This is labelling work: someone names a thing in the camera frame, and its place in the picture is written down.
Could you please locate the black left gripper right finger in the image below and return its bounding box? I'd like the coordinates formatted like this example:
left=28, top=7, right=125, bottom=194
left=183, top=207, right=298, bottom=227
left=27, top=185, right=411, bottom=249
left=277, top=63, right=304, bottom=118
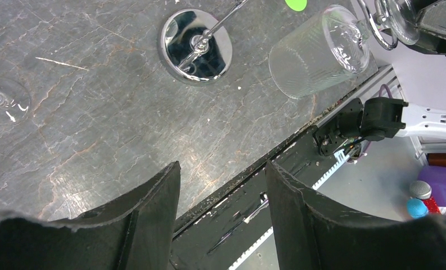
left=265, top=161, right=446, bottom=269

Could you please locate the chrome wine glass rack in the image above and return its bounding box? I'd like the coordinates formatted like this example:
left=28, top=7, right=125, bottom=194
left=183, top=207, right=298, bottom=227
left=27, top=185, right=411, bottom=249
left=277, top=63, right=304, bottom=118
left=157, top=0, right=399, bottom=86

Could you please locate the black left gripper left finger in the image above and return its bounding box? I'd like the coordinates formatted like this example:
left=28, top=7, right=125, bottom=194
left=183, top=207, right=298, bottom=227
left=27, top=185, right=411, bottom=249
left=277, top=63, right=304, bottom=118
left=0, top=161, right=181, bottom=269

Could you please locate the blue microphone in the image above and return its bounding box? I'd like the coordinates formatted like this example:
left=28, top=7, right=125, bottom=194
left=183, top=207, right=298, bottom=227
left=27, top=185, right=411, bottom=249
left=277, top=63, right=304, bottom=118
left=406, top=198, right=429, bottom=219

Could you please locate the red glitter microphone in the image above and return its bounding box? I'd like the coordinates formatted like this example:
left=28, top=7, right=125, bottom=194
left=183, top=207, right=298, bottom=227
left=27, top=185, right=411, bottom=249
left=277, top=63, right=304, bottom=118
left=409, top=181, right=441, bottom=214

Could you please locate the clear wine glass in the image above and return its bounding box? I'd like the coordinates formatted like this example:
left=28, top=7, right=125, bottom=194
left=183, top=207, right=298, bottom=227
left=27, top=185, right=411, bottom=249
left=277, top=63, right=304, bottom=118
left=0, top=78, right=31, bottom=125

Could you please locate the green plastic wine glass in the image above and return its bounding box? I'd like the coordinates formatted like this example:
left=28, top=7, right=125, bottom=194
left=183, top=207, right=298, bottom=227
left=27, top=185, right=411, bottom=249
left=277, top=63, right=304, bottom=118
left=285, top=0, right=308, bottom=12

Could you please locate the purple plastic container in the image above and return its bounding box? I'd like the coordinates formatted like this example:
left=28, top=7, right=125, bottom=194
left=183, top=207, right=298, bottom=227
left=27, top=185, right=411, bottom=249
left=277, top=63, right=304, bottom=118
left=417, top=166, right=446, bottom=207

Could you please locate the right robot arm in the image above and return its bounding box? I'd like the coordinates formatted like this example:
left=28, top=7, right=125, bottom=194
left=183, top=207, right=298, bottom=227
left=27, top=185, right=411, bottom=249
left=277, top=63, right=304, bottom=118
left=313, top=1, right=446, bottom=156

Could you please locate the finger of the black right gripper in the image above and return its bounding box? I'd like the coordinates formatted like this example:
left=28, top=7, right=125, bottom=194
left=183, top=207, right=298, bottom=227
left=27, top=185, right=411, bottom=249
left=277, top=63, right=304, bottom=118
left=409, top=0, right=446, bottom=56

